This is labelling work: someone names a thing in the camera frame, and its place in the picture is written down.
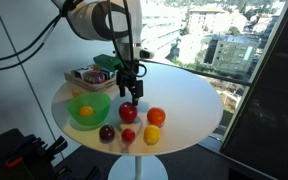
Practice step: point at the small yellow orange fruit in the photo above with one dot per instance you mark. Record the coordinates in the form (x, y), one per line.
(86, 111)

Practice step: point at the yellow banana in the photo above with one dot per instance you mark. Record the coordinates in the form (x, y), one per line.
(76, 93)

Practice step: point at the green plastic bowl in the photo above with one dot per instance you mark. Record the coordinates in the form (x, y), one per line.
(99, 105)

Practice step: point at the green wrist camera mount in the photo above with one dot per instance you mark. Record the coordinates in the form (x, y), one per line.
(107, 61)

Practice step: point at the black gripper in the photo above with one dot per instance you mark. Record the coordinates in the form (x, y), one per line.
(129, 75)

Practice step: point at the purple red soft cube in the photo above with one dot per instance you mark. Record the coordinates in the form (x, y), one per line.
(95, 77)

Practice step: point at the yellow lemon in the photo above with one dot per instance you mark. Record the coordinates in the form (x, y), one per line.
(151, 135)

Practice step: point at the black window railing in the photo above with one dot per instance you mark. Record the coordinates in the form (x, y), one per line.
(197, 71)

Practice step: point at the white table pedestal base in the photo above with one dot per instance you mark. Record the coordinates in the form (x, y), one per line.
(138, 168)

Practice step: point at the white black soft cube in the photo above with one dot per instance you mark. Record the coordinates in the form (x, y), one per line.
(82, 72)

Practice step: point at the small red fruit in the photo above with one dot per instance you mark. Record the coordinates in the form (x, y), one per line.
(128, 135)

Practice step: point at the red apple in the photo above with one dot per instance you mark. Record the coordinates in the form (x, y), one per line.
(128, 112)

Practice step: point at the wooden tray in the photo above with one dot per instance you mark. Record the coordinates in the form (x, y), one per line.
(90, 86)

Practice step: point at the black tool rack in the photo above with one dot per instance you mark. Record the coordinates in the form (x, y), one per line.
(14, 156)

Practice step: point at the dark purple plum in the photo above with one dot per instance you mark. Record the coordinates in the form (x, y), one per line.
(107, 133)

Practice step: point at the blue soft cube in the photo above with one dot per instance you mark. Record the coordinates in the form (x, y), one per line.
(108, 73)

